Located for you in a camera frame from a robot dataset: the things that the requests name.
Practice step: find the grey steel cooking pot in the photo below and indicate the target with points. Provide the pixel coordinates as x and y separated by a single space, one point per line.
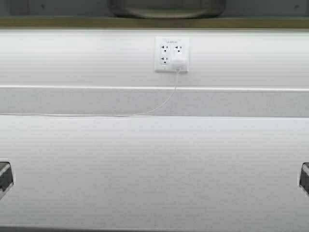
167 9

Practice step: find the white plug with cable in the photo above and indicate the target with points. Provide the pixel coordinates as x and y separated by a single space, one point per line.
177 64

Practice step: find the left metal robot base bracket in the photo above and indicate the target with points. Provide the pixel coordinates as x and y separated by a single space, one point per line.
6 177

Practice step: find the right metal robot base bracket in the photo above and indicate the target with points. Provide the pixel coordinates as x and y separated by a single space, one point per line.
304 177

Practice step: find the white wall power outlet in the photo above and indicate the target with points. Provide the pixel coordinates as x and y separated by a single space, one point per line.
166 49

